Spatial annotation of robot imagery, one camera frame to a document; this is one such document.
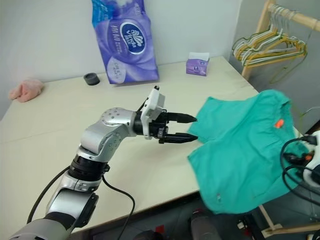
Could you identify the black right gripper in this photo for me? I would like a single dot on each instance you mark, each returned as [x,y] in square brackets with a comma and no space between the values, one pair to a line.
[296,158]

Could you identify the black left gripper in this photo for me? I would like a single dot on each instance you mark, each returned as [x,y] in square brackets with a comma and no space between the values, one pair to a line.
[158,127]

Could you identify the green shorts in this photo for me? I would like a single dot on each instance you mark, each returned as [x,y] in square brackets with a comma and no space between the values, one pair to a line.
[237,155]

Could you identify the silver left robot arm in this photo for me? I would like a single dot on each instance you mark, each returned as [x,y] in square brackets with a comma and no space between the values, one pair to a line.
[100,140]

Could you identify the small purple tissue pack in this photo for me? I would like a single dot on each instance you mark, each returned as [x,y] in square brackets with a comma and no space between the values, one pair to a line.
[197,66]

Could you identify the black tape roll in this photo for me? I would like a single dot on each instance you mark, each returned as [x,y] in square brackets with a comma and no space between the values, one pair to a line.
[91,79]

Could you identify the purple Vinda tissue bag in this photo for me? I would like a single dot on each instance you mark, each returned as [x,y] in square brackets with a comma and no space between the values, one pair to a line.
[125,42]

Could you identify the pink fluffy cloth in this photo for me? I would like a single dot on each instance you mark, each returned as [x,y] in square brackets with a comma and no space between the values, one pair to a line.
[26,90]

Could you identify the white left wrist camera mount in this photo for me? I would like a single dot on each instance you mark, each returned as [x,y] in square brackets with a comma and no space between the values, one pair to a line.
[153,105]

